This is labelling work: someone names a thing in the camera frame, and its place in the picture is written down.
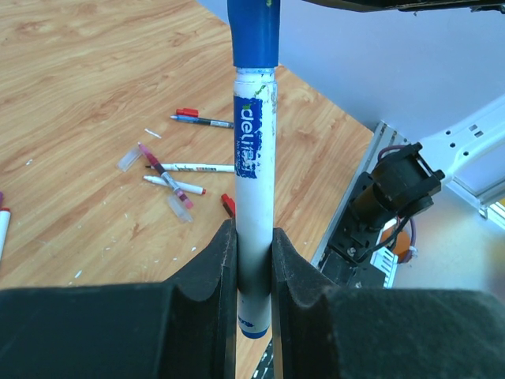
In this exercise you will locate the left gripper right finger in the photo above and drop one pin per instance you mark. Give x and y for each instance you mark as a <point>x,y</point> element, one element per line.
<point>416,333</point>

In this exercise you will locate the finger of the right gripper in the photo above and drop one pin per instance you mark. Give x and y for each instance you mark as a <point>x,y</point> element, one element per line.
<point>366,6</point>

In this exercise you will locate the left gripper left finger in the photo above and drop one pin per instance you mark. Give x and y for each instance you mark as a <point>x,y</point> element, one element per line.
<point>182,327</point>

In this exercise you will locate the blue marker cap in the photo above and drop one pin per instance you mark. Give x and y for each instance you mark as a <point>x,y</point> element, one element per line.
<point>254,26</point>

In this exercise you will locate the white blue deli marker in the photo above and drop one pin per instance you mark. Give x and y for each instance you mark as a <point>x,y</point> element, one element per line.
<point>255,125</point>

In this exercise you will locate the white whiteboard marker purple end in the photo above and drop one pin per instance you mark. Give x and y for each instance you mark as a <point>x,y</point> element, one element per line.
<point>199,167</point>

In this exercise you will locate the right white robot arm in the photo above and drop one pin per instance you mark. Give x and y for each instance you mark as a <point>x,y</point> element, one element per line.
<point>405,179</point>

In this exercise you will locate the clear pen cap lower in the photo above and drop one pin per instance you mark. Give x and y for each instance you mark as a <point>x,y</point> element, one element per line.
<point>179,209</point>

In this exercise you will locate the clear pen cap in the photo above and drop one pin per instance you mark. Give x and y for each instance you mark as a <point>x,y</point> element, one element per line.
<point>129,159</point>
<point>179,209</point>

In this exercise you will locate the pink transparent gel pen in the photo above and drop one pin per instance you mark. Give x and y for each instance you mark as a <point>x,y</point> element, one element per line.
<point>165,175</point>

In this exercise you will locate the white pen red end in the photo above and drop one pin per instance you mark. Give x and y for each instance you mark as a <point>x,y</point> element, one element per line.
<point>181,185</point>

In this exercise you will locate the red pen cap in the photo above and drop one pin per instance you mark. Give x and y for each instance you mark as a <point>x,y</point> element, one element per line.
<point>188,112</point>

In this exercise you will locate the blue gel pen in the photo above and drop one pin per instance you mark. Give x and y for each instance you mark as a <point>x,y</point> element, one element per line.
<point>202,121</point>

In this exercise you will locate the thin white red-end pen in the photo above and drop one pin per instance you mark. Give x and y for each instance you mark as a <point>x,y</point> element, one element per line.
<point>5,215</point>

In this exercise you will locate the red marker cap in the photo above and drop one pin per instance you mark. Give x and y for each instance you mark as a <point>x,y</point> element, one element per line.
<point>229,205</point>

